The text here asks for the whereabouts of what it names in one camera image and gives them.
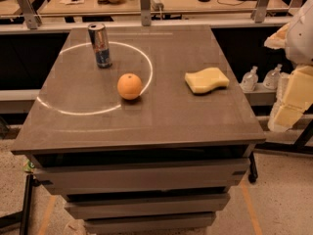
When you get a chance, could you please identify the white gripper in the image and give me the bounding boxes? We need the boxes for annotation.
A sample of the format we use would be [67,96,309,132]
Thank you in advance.
[264,0,313,132]

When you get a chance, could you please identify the orange fruit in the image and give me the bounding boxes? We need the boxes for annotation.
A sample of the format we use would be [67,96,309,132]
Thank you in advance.
[117,73,143,100]

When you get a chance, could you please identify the clear plastic bottle right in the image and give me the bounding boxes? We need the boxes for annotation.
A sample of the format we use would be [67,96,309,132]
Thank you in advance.
[262,64,282,90]

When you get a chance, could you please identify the clear plastic bottle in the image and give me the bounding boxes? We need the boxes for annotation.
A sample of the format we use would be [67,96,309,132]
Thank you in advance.
[241,66,258,92]
[262,64,282,90]

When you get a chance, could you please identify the clear plastic bottle left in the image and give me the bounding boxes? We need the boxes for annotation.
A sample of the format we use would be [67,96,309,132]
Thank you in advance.
[241,66,258,92]

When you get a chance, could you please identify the yellow sponge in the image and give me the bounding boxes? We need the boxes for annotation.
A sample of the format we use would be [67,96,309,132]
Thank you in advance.
[185,68,230,94]

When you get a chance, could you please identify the white power strip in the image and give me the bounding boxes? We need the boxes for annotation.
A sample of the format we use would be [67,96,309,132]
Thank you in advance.
[151,0,163,11]

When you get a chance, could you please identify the grey drawer cabinet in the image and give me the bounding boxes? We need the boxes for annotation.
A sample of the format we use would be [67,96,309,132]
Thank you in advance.
[13,25,264,235]

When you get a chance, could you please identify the red bull energy drink can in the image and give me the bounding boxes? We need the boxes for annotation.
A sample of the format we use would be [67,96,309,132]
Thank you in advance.
[88,23,112,69]

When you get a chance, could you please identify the metal bracket right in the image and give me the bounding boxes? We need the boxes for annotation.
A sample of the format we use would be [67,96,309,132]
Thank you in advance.
[251,0,270,24]

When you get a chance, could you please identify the metal bracket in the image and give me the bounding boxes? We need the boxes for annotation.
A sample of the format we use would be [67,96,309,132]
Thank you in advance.
[251,0,270,24]
[17,0,41,29]
[140,0,151,26]

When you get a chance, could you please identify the metal bracket middle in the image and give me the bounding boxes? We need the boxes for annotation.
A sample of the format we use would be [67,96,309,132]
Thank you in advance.
[140,0,151,26]

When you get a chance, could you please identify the metal bracket left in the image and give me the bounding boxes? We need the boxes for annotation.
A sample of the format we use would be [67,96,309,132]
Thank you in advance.
[17,0,41,29]

